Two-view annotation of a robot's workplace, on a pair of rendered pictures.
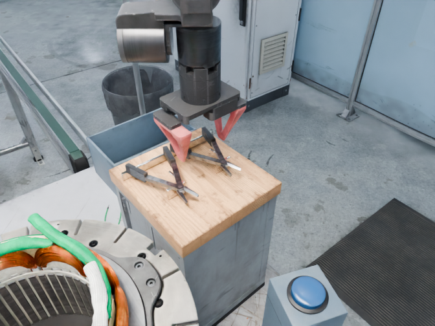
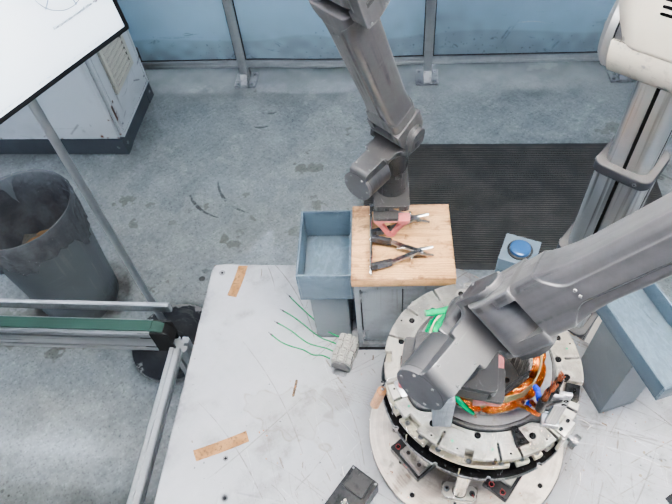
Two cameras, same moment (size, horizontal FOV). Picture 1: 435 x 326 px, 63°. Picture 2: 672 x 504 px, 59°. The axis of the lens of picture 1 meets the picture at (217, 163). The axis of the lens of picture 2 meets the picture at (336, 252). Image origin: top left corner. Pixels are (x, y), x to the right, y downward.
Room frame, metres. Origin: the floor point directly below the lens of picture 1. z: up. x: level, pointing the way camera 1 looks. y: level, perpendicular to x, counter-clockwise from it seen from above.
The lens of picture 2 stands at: (-0.03, 0.62, 1.99)
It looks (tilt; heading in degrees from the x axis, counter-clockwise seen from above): 52 degrees down; 318
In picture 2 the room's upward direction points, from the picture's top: 7 degrees counter-clockwise
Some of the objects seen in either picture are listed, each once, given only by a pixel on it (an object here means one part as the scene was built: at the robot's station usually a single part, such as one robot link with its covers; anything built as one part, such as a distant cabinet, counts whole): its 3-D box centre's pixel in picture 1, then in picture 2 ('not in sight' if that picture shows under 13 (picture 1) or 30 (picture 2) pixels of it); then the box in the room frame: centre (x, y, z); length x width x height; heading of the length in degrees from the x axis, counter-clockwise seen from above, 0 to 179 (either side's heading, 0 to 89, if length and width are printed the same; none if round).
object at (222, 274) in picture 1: (196, 239); (400, 284); (0.42, 0.04, 0.91); 0.19 x 0.19 x 0.26; 40
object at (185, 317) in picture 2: not in sight; (175, 341); (1.30, 0.32, 0.01); 0.34 x 0.34 x 0.02
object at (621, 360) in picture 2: not in sight; (623, 355); (-0.02, -0.10, 0.92); 0.25 x 0.11 x 0.28; 148
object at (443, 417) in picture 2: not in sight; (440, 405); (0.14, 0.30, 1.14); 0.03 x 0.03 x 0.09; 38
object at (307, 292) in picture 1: (308, 292); (520, 248); (0.23, -0.11, 1.04); 0.04 x 0.04 x 0.01
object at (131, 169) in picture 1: (136, 172); (382, 264); (0.40, 0.12, 1.09); 0.04 x 0.01 x 0.02; 55
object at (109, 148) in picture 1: (151, 189); (330, 281); (0.54, 0.14, 0.92); 0.17 x 0.11 x 0.28; 130
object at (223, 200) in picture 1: (193, 181); (401, 244); (0.42, 0.04, 1.05); 0.20 x 0.19 x 0.02; 40
